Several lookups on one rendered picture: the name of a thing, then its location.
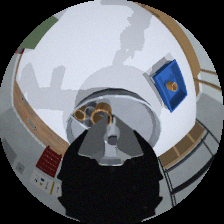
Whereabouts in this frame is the bronze bushing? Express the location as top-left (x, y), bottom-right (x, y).
top-left (91, 102), bottom-right (112, 126)
top-left (74, 105), bottom-right (87, 121)
top-left (166, 81), bottom-right (177, 91)

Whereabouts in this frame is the blue crate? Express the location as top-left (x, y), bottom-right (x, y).
top-left (149, 59), bottom-right (188, 113)

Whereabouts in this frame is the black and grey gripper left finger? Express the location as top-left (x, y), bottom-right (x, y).
top-left (57, 114), bottom-right (109, 181)

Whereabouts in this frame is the grey metal sleeve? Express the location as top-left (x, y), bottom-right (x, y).
top-left (98, 111), bottom-right (107, 116)
top-left (83, 116), bottom-right (93, 128)
top-left (84, 102), bottom-right (97, 118)

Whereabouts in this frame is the grey round turntable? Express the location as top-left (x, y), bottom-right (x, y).
top-left (65, 88), bottom-right (162, 165)

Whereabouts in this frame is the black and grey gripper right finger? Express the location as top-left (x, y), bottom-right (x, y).
top-left (112, 114), bottom-right (164, 181)

